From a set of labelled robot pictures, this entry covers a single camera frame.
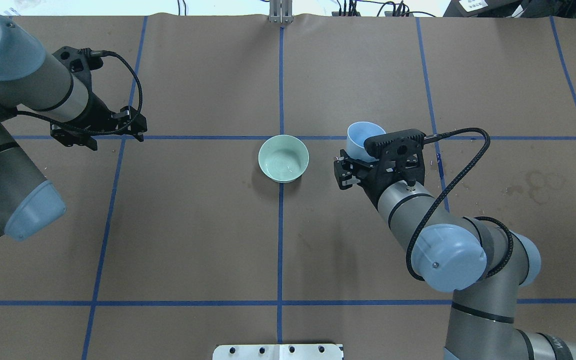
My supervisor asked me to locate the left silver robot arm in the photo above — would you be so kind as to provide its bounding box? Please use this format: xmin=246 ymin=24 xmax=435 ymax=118
xmin=0 ymin=14 xmax=147 ymax=241

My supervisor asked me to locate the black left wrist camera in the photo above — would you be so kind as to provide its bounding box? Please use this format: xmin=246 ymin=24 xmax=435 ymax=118
xmin=52 ymin=46 xmax=104 ymax=75

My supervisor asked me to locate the light blue plastic cup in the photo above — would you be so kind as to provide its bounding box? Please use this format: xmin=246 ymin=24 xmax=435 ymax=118
xmin=345 ymin=121 xmax=386 ymax=163

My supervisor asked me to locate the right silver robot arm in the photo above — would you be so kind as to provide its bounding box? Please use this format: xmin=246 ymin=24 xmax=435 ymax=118
xmin=374 ymin=180 xmax=576 ymax=360

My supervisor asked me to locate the aluminium frame post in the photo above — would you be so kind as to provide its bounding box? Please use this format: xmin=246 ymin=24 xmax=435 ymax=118
xmin=266 ymin=0 xmax=294 ymax=25

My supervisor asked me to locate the blue tape line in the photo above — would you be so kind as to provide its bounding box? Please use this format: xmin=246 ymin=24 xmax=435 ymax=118
xmin=81 ymin=15 xmax=149 ymax=360
xmin=414 ymin=17 xmax=447 ymax=191

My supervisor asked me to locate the mint green ceramic bowl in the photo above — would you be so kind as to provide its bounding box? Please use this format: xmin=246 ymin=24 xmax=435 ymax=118
xmin=257 ymin=134 xmax=310 ymax=183

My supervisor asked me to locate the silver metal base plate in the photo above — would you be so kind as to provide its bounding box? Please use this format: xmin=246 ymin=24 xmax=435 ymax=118
xmin=212 ymin=343 xmax=345 ymax=360

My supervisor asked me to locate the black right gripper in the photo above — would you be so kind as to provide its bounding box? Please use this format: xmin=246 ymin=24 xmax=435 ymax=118
xmin=333 ymin=149 xmax=406 ymax=197

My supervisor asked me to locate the black braided left cable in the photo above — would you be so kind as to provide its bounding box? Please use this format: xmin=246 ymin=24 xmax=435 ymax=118
xmin=15 ymin=50 xmax=144 ymax=136

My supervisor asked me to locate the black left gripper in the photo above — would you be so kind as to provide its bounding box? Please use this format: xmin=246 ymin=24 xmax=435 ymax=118
xmin=50 ymin=102 xmax=147 ymax=151

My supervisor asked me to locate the blue tape line left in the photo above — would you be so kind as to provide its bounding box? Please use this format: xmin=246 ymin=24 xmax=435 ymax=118
xmin=81 ymin=15 xmax=149 ymax=360

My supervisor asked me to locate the blue tape line right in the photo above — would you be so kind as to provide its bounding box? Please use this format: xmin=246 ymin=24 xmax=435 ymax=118
xmin=414 ymin=17 xmax=447 ymax=191

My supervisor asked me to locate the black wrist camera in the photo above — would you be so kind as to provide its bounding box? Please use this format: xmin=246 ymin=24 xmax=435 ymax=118
xmin=52 ymin=46 xmax=104 ymax=75
xmin=363 ymin=129 xmax=426 ymax=187

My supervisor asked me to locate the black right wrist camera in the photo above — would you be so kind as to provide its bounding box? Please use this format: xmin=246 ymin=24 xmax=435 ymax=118
xmin=363 ymin=129 xmax=426 ymax=187

